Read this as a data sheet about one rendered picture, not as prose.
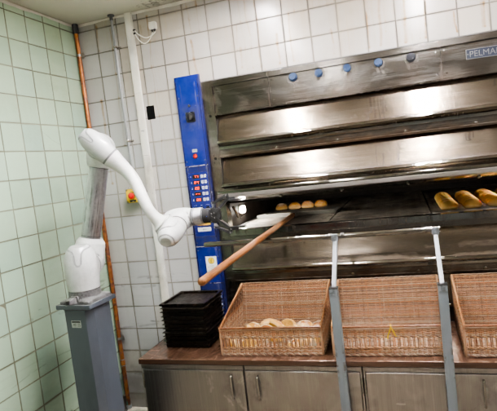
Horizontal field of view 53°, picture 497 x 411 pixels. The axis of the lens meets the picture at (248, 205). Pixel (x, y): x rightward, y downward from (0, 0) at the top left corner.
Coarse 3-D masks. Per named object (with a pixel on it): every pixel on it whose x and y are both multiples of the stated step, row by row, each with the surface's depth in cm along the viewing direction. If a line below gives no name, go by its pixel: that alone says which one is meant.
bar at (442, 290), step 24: (240, 240) 267; (264, 240) 263; (288, 240) 259; (312, 240) 256; (336, 240) 250; (336, 264) 244; (336, 288) 231; (336, 312) 232; (336, 336) 234; (336, 360) 235; (456, 408) 221
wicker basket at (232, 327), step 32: (256, 288) 302; (288, 288) 297; (320, 288) 291; (224, 320) 269; (256, 320) 299; (320, 320) 252; (224, 352) 265; (256, 352) 258; (288, 352) 253; (320, 352) 249
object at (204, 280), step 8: (288, 216) 319; (280, 224) 291; (264, 232) 260; (272, 232) 271; (256, 240) 240; (248, 248) 225; (232, 256) 205; (240, 256) 213; (224, 264) 193; (208, 272) 179; (216, 272) 183; (200, 280) 171; (208, 280) 174
